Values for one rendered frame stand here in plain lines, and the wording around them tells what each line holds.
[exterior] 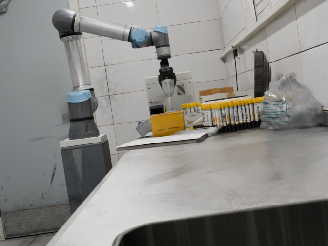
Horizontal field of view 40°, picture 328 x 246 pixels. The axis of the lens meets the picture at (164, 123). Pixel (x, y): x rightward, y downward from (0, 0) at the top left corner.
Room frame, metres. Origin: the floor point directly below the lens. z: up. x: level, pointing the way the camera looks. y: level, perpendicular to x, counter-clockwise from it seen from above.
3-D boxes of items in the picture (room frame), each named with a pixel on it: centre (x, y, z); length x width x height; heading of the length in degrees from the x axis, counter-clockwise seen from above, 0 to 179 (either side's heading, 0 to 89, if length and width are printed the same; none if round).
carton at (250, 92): (2.44, -0.36, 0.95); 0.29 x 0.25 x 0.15; 89
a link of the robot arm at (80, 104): (2.21, 0.39, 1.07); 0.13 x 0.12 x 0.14; 178
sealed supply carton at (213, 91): (3.13, -0.39, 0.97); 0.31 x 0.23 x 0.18; 172
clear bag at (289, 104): (1.57, -0.44, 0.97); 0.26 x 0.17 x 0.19; 14
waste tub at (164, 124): (1.84, -0.02, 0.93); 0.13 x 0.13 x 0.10; 85
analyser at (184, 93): (2.75, -0.07, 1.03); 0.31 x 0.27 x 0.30; 179
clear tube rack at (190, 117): (2.35, -0.15, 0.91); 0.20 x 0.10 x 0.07; 179
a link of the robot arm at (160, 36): (2.32, -0.04, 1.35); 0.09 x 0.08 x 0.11; 88
